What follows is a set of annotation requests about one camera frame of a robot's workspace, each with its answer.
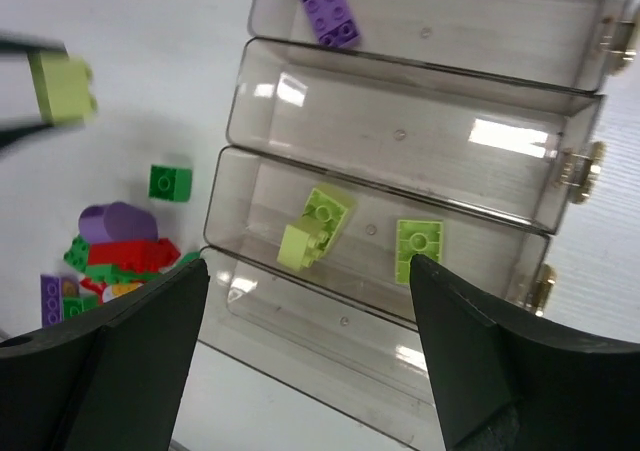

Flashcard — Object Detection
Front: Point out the red lego block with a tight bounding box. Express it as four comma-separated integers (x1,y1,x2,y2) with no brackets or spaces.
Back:
87,238,181,273

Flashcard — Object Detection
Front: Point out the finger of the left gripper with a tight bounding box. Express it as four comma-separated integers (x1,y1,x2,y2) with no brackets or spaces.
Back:
1,118,85,152
0,31,67,56

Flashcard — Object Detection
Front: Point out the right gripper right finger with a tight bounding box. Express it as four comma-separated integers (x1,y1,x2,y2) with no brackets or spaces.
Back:
410,255,639,450

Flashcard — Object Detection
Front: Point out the purple lego round brick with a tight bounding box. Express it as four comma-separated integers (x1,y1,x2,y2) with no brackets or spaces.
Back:
78,201,159,244

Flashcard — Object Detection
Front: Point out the clear compartment organizer tray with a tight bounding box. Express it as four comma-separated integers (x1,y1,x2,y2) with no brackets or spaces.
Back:
199,0,639,450

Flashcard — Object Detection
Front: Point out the green lego square brick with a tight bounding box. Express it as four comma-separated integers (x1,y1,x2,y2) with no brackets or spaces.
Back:
148,164,193,203

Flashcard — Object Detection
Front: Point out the red round flower lego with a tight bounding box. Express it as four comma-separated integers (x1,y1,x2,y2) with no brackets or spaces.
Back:
80,277,143,304

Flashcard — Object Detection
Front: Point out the purple lego plate brick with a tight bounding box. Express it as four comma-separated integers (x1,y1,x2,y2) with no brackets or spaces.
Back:
299,0,360,49

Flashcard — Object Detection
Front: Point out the purple lego long plate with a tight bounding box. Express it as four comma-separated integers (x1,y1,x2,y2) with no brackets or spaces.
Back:
40,274,63,327

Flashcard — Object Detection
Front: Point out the lime lego square brick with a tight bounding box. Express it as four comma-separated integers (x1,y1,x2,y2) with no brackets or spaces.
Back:
28,52,98,124

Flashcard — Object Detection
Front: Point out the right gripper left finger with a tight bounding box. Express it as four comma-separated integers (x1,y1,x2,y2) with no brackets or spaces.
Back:
1,259,209,450

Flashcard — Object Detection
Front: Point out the green lego on red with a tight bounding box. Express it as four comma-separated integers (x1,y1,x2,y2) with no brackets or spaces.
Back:
63,235,91,274

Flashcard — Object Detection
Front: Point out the green lego brick left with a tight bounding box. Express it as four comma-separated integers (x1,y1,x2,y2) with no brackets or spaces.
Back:
62,294,100,320

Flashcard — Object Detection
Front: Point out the lime lego slope brick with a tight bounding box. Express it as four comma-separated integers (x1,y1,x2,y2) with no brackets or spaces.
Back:
394,219,444,285
277,183,356,272

